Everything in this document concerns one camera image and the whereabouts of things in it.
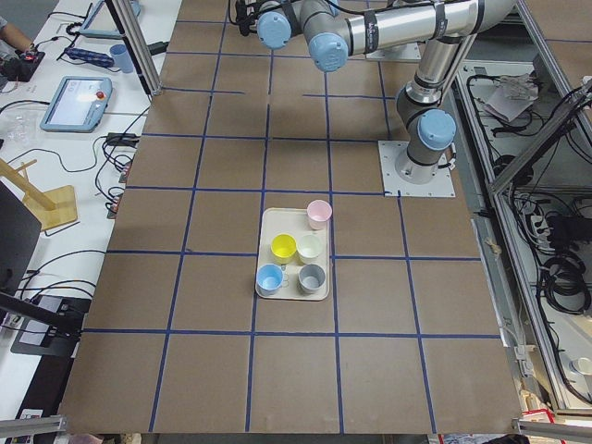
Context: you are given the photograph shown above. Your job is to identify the light blue ikea cup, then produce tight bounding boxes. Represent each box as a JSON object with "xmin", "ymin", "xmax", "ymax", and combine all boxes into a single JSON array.
[{"xmin": 255, "ymin": 264, "xmax": 283, "ymax": 297}]

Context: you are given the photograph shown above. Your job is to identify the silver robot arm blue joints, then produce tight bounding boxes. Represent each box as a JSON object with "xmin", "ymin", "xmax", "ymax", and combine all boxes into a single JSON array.
[{"xmin": 228, "ymin": 0, "xmax": 514, "ymax": 185}]

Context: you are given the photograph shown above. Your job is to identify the person forearm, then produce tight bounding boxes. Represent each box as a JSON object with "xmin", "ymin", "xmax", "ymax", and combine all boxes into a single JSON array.
[{"xmin": 0, "ymin": 18, "xmax": 34, "ymax": 52}]

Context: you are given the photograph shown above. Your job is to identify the pink plastic cup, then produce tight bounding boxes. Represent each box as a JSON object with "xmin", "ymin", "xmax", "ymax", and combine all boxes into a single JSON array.
[{"xmin": 306, "ymin": 200, "xmax": 332, "ymax": 230}]

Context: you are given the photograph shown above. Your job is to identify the yellow plastic cup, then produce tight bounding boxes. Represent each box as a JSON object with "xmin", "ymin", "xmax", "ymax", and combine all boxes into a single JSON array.
[{"xmin": 270, "ymin": 233, "xmax": 297, "ymax": 265}]

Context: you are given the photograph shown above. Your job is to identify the white plastic cup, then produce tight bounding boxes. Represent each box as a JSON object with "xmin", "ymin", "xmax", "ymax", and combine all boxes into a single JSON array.
[{"xmin": 296, "ymin": 234, "xmax": 323, "ymax": 265}]

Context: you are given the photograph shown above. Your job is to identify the grey plastic cup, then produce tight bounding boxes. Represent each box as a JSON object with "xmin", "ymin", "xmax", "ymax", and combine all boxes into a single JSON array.
[{"xmin": 298, "ymin": 264, "xmax": 327, "ymax": 294}]

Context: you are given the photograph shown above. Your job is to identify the blue cup on desk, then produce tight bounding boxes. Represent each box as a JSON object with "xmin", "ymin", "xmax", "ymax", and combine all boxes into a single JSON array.
[{"xmin": 110, "ymin": 43, "xmax": 134, "ymax": 74}]

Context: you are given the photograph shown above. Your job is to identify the cream plastic tray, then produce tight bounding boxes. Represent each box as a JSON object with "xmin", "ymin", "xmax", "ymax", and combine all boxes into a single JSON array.
[{"xmin": 256, "ymin": 208, "xmax": 330, "ymax": 301}]

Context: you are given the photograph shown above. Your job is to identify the black power adapter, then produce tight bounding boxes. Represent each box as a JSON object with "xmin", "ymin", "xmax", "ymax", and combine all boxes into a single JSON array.
[{"xmin": 105, "ymin": 132, "xmax": 140, "ymax": 147}]

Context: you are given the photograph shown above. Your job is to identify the wooden stand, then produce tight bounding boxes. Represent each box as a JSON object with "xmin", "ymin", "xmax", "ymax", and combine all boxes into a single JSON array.
[{"xmin": 1, "ymin": 159, "xmax": 78, "ymax": 230}]

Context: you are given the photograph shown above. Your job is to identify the teach pendant with screen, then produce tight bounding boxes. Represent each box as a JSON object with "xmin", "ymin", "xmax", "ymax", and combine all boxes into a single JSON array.
[{"xmin": 40, "ymin": 76, "xmax": 113, "ymax": 133}]

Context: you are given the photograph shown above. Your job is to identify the blue power strip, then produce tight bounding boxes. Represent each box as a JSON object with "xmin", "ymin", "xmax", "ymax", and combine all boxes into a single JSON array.
[{"xmin": 64, "ymin": 46, "xmax": 115, "ymax": 68}]

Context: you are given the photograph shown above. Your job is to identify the black monitor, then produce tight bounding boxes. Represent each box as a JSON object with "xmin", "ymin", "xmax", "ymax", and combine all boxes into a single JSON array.
[{"xmin": 1, "ymin": 185, "xmax": 89, "ymax": 356}]

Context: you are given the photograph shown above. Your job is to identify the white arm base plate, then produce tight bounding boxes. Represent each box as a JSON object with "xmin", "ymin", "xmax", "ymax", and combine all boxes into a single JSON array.
[{"xmin": 377, "ymin": 141, "xmax": 455, "ymax": 198}]

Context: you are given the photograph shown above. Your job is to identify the aluminium frame post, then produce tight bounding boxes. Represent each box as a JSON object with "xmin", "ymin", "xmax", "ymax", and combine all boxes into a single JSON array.
[{"xmin": 105, "ymin": 0, "xmax": 162, "ymax": 97}]

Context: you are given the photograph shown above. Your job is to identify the aluminium frame right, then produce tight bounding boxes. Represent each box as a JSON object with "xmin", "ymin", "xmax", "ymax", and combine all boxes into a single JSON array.
[{"xmin": 488, "ymin": 1, "xmax": 591, "ymax": 415}]

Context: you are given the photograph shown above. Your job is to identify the bundle of black cables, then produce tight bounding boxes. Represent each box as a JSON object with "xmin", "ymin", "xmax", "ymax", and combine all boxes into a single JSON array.
[{"xmin": 538, "ymin": 253, "xmax": 592, "ymax": 315}]

